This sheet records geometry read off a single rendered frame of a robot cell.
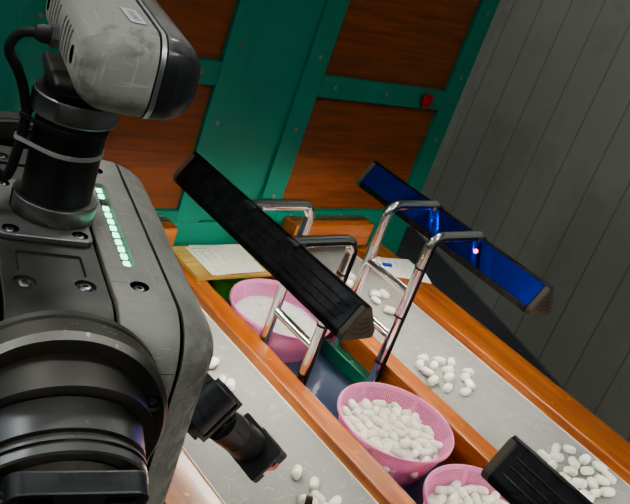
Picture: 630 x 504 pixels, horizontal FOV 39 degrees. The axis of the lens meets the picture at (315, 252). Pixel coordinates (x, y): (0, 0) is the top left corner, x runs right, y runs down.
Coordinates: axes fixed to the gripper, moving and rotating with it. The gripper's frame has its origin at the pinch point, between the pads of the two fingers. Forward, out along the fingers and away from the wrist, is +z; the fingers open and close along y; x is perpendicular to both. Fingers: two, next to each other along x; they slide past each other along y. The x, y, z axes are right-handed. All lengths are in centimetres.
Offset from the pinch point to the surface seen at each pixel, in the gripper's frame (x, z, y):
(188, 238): -17, 32, 87
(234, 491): 9.2, 8.7, 7.1
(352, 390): -19, 41, 25
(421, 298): -53, 81, 55
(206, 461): 9.9, 7.9, 15.5
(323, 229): -46, 60, 81
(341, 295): -28.6, -1.6, 14.4
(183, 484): 13.8, -0.9, 9.3
